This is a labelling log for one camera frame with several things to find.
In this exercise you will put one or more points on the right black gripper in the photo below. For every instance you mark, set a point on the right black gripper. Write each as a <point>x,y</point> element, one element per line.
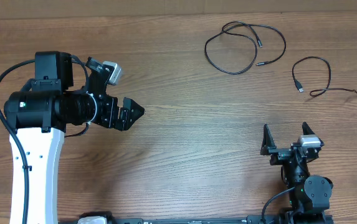
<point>278,154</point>

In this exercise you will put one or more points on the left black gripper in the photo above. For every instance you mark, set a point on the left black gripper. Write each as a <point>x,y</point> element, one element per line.
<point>109,121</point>

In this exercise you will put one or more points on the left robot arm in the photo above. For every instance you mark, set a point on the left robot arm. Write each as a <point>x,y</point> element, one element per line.
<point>36,117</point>

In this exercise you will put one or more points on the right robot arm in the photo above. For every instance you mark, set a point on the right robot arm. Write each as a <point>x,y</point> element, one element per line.
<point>309,195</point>

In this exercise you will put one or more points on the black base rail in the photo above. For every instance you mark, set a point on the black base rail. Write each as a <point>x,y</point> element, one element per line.
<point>250,219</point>

